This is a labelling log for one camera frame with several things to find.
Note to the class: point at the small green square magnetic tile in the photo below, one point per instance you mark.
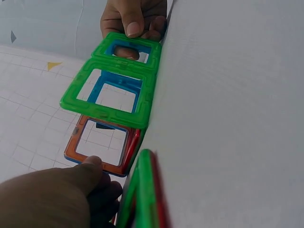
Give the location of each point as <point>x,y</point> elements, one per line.
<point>99,51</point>

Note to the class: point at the person's right thumb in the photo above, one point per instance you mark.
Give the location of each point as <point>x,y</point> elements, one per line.
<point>133,21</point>

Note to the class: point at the person's left fingers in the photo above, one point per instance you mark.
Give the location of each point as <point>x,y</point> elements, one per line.
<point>102,202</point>

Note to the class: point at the large green square magnetic tile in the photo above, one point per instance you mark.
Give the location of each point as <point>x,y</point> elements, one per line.
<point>71,102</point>

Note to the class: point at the person's left thumb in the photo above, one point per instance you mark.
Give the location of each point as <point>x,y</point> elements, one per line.
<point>89,172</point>

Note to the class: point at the dark red magnetic tile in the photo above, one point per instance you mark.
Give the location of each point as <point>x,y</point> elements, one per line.
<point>161,202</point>

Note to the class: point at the person's left hand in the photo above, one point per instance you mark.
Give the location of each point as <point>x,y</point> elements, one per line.
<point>52,194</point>

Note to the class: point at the person's right hand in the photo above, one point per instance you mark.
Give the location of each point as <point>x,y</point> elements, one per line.
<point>114,14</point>

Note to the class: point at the orange square magnetic tile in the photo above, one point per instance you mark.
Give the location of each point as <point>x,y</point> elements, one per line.
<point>70,147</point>

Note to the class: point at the blue square magnetic tile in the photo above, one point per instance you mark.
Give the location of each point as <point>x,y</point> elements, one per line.
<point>93,95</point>

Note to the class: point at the person's right fingers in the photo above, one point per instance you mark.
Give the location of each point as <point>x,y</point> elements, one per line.
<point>158,25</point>

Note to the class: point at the green magnetic tile, rounded edge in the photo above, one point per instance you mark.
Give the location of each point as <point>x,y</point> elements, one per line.
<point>146,185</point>

